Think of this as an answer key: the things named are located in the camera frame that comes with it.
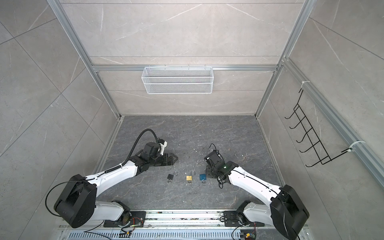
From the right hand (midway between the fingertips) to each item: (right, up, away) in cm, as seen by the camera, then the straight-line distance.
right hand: (210, 170), depth 85 cm
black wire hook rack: (+47, +15, -21) cm, 53 cm away
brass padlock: (-12, -5, +3) cm, 14 cm away
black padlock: (-24, -5, +2) cm, 24 cm away
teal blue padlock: (-4, -5, +2) cm, 7 cm away
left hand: (-22, +8, +1) cm, 23 cm away
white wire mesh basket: (-21, +58, +15) cm, 63 cm away
